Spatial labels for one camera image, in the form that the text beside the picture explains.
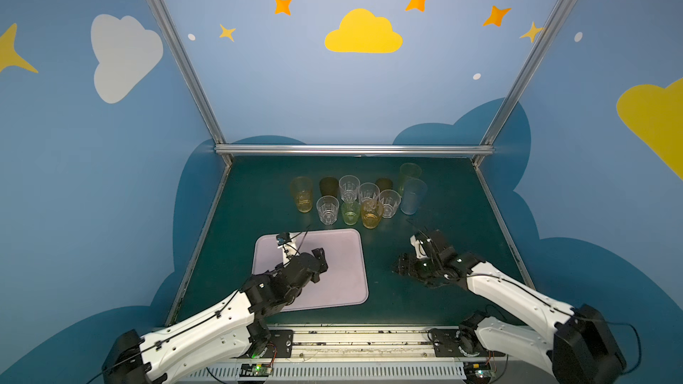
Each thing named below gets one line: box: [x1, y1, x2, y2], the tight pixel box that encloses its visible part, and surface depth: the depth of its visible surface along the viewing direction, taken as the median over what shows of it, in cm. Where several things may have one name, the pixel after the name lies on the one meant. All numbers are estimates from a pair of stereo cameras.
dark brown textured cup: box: [319, 176, 339, 198], surface depth 103 cm
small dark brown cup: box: [375, 177, 394, 193], surface depth 106 cm
